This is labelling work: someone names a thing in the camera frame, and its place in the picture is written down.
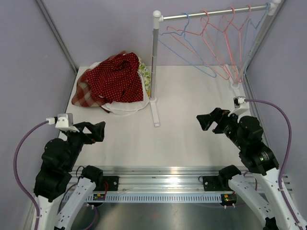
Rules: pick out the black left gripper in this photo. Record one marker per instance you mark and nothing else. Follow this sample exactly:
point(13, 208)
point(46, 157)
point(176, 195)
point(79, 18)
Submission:
point(98, 130)

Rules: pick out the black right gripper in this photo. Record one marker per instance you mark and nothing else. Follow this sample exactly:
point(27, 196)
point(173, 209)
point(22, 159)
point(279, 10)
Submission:
point(218, 115)

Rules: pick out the beige red plaid skirt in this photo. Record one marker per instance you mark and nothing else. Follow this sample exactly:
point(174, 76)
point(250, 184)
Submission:
point(82, 96)

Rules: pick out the white pleated skirt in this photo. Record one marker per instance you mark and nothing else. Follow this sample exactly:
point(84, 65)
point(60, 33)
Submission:
point(127, 108)

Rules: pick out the blue wire hanger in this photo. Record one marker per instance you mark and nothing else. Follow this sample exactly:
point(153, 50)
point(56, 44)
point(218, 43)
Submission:
point(254, 34)

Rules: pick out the red polka dot skirt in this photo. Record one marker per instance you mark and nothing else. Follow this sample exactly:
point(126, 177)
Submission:
point(116, 80)

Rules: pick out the lemon print skirt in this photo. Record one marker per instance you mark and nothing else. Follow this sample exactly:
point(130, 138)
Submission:
point(146, 75)

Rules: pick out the pink wire hanger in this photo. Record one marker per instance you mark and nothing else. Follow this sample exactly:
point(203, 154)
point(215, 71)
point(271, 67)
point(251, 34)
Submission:
point(235, 52)

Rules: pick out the pink hanger with plaid skirt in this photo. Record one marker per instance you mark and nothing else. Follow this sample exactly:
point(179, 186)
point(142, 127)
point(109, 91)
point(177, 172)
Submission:
point(207, 46)

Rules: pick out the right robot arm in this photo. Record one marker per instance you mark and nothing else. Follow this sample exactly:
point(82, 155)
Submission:
point(275, 210)

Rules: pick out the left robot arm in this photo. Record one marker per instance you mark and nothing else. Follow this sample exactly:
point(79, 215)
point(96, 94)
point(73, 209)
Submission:
point(59, 158)

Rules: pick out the white clothes rack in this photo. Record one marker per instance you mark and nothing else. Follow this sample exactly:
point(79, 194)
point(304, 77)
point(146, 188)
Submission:
point(160, 23)

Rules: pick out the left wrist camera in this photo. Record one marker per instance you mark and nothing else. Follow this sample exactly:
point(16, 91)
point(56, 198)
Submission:
point(63, 122)

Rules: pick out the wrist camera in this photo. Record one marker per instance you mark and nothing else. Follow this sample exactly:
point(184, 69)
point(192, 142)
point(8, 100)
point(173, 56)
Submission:
point(240, 106)
point(63, 122)

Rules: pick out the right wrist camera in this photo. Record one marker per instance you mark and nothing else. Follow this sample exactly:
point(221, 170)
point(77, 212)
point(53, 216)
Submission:
point(240, 106)

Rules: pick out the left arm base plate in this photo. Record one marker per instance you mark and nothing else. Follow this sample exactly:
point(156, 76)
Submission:
point(110, 183)

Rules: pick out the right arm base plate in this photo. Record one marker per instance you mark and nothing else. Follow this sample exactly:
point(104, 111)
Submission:
point(215, 184)

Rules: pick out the aluminium mounting rail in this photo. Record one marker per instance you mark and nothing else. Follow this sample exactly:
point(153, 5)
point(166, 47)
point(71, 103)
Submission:
point(160, 180)

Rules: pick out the white slotted cable duct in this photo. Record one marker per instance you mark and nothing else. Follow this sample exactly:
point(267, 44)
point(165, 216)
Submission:
point(155, 198)

